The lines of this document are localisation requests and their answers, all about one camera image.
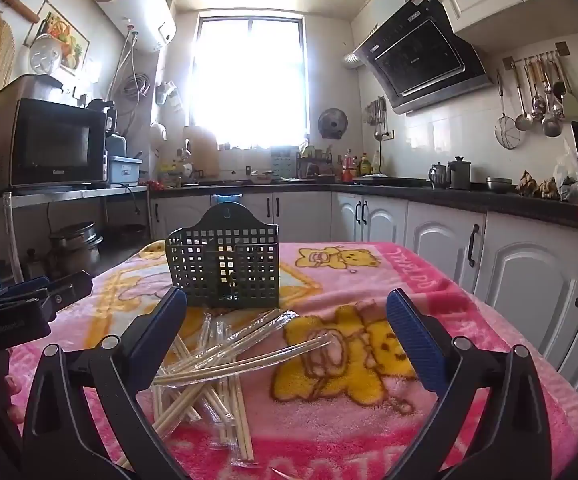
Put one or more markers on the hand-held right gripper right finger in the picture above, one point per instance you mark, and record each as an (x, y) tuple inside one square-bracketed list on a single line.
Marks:
[(415, 342)]

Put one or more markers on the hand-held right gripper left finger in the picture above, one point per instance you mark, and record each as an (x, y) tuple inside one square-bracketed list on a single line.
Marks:
[(156, 342)]

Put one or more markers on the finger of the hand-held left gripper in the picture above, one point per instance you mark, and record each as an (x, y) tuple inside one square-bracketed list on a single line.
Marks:
[(69, 287), (19, 290)]

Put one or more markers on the pile of chopsticks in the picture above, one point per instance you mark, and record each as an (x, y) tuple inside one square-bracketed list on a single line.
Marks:
[(209, 372)]

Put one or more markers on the dark green utensil basket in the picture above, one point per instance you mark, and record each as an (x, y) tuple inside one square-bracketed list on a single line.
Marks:
[(249, 270)]

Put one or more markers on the small hanging utensils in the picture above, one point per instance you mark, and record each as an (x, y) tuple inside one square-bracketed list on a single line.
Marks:
[(376, 115)]

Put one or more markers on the row of hanging kitchen utensils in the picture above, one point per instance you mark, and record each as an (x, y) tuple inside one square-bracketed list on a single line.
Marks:
[(544, 95)]

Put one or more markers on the stacked metal pots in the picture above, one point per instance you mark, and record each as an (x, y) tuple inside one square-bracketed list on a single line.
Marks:
[(74, 245)]

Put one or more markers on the steel shelf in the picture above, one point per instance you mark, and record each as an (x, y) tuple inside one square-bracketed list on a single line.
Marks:
[(79, 192)]

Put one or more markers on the blue plastic box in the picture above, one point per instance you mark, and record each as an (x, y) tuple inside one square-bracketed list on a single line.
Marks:
[(124, 170)]

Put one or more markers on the pink printed blanket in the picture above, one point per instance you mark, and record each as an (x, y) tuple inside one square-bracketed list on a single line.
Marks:
[(319, 440)]

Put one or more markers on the black microwave oven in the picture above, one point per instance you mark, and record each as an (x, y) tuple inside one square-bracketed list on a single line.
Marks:
[(49, 142)]

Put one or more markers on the yellow packets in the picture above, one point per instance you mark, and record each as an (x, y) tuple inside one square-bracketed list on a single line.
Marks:
[(171, 172)]

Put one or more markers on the black kitchen countertop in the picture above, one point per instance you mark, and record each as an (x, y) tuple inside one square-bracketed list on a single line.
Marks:
[(469, 197)]

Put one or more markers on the blue bowl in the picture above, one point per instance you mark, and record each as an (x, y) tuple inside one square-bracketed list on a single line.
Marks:
[(226, 200)]

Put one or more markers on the black gas stove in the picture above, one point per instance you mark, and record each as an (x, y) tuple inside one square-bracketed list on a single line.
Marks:
[(389, 180)]

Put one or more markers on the metal teapot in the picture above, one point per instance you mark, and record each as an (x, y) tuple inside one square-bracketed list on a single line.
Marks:
[(437, 176)]

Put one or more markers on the small metal bowl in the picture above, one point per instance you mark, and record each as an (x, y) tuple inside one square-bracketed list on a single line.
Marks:
[(499, 185)]

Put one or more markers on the black electric kettle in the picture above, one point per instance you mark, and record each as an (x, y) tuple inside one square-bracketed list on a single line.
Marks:
[(100, 106)]

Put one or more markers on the group of condiment bottles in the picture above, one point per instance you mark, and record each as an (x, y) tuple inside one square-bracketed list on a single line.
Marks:
[(356, 166)]

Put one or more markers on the beige cutting board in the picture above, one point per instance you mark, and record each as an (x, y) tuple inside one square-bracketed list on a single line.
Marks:
[(201, 150)]

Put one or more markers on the bowl by sink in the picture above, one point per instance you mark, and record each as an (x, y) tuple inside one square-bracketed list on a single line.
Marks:
[(261, 176)]

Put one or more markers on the brown wrapped dumplings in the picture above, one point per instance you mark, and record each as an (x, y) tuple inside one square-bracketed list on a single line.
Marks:
[(536, 186)]

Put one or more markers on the grey lidded pot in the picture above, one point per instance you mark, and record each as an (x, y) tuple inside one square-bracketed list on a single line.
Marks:
[(39, 87)]

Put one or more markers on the black spice rack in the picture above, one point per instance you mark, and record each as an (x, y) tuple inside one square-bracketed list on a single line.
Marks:
[(314, 165)]

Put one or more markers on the green small drawer box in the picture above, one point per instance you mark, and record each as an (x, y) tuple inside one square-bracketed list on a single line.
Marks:
[(284, 166)]

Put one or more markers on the clear plastic bag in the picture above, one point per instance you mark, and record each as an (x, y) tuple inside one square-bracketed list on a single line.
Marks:
[(569, 175)]

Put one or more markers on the white round plastic cover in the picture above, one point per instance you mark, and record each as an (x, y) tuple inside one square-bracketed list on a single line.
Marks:
[(45, 55)]

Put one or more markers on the kitchen window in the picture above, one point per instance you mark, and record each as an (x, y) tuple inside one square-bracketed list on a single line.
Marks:
[(249, 80)]

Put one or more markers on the wooden rolling pin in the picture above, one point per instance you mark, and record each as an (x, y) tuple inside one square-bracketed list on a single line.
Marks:
[(19, 6)]

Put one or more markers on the black range hood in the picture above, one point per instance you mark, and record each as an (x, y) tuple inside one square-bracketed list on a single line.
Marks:
[(419, 55)]

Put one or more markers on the white water heater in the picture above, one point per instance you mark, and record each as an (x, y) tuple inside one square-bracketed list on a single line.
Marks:
[(129, 5)]

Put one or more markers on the white round wall item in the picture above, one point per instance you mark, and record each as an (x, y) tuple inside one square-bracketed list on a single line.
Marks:
[(159, 140)]

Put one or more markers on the wall holder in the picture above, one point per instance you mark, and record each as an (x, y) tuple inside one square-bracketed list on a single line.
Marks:
[(168, 92)]

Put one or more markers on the fruit wall poster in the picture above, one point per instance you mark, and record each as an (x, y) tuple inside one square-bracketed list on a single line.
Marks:
[(69, 27)]

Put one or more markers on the silver vent duct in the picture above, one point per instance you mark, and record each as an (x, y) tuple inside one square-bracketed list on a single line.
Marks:
[(354, 60)]

